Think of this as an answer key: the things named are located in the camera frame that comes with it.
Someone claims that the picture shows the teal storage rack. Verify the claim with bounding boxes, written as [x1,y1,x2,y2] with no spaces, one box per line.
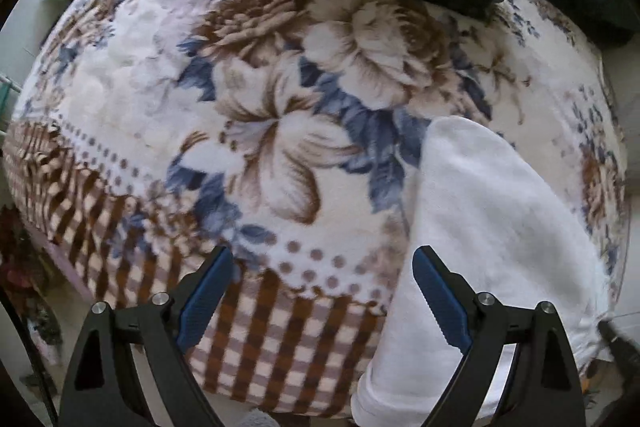
[0,74,22,134]

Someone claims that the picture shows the white pants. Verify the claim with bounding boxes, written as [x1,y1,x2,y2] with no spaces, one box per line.
[352,117,608,426]

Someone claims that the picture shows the floral bed blanket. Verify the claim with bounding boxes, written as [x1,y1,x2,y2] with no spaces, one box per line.
[3,0,624,418]

